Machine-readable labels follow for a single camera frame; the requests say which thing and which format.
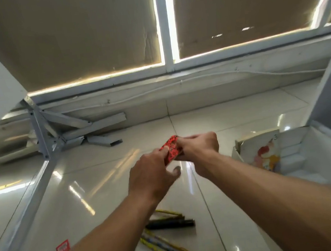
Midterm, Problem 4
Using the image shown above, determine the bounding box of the person's left hand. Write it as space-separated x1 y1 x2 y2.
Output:
122 144 186 208

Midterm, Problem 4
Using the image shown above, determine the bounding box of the person's right hand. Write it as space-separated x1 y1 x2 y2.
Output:
173 131 224 182

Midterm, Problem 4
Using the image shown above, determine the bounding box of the red patterned paper packet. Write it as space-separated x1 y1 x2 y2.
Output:
158 134 187 166

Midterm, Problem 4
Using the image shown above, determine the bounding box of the person's left forearm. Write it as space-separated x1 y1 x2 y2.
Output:
13 189 171 251

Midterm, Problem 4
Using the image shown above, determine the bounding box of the person's right forearm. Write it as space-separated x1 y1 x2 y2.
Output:
202 141 331 251

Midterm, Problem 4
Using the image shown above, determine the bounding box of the thin yellow pencil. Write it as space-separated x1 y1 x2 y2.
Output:
155 206 183 220

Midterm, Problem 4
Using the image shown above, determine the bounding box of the black marker pen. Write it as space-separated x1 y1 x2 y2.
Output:
144 215 196 234

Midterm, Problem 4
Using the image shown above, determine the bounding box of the long yellow patterned pencil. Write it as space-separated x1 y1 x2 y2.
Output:
144 222 205 251

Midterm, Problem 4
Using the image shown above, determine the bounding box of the blue patterned pen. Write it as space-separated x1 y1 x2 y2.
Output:
141 229 183 251

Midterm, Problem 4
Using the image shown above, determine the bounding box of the short grey metal bar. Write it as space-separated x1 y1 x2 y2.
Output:
87 131 124 150

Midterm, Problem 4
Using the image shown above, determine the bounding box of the long grey metal bar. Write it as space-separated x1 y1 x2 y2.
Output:
60 111 129 142

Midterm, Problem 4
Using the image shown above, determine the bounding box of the white cardboard box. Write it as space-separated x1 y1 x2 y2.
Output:
228 121 331 212

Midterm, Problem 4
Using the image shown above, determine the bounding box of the red square sticker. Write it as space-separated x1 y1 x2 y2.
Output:
55 239 71 251

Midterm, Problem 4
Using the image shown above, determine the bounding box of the flat grey metal bar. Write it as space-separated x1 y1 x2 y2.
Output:
0 143 40 164

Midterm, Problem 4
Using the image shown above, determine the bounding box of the large brown cardboard sheet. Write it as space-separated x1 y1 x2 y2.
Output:
0 0 165 97

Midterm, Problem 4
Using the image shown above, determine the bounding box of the white cable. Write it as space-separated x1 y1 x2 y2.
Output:
54 57 327 116

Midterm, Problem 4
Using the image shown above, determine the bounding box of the white metal frame leg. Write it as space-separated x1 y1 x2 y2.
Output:
0 87 110 251

